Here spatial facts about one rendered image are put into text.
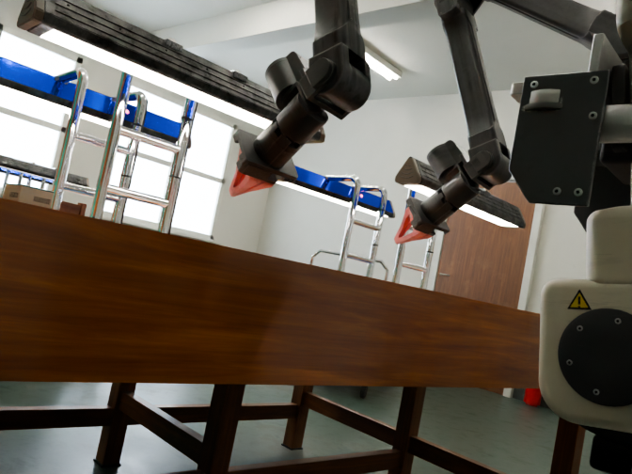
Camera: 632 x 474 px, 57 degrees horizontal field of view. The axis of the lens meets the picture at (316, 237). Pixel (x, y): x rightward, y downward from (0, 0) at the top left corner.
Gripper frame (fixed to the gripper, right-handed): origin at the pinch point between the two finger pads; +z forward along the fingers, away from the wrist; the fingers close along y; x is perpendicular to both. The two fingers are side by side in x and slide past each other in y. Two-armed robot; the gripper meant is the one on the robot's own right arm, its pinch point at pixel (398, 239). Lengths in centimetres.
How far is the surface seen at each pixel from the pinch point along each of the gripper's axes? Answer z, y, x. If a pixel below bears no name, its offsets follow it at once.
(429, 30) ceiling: 36, -275, -317
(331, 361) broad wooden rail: 6.0, 26.5, 26.6
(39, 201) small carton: -2, 74, 14
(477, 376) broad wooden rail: 7.0, -19.6, 27.2
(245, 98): -0.7, 33.8, -25.9
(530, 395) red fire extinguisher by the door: 164, -408, -45
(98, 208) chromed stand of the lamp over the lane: 31, 50, -18
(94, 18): -1, 64, -28
